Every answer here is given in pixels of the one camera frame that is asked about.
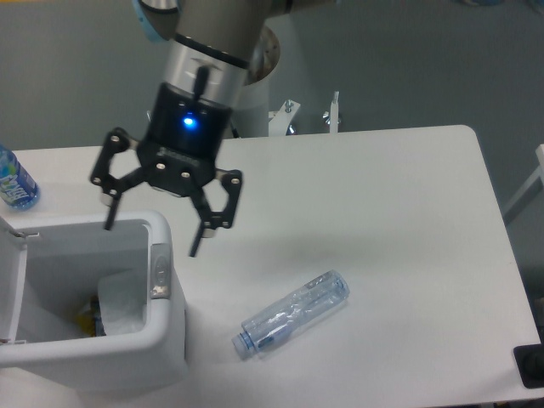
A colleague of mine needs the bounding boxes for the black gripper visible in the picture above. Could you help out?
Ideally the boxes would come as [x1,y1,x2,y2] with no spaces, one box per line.
[89,82,243,258]

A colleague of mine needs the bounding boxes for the white paper wrapper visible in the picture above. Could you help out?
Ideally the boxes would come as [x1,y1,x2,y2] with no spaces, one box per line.
[98,269,147,336]

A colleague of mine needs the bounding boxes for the crushed clear plastic bottle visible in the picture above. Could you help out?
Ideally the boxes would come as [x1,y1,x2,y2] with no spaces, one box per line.
[232,270,350,360]

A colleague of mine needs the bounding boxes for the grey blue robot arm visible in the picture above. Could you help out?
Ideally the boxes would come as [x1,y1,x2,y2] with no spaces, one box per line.
[89,1,318,256]

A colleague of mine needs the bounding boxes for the white trash can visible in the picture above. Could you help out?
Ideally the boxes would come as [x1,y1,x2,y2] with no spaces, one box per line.
[1,211,188,391]

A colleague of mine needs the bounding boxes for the yellow trash in bin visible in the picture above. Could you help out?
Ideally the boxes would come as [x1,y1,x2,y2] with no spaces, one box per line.
[76,297,105,337]

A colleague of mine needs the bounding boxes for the blue labelled water bottle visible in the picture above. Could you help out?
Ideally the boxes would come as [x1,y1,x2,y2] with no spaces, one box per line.
[1,145,40,211]

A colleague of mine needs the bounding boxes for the black clamp at table edge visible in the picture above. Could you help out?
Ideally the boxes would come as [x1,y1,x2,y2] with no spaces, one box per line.
[513,343,543,389]

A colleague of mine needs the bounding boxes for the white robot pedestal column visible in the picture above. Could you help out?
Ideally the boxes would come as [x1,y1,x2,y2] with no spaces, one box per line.
[230,25,281,139]

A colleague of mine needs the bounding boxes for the white metal frame brackets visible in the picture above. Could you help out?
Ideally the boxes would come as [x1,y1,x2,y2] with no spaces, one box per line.
[145,90,343,138]

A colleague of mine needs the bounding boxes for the white frame at right edge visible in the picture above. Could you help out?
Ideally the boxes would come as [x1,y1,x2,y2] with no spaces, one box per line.
[502,144,543,225]

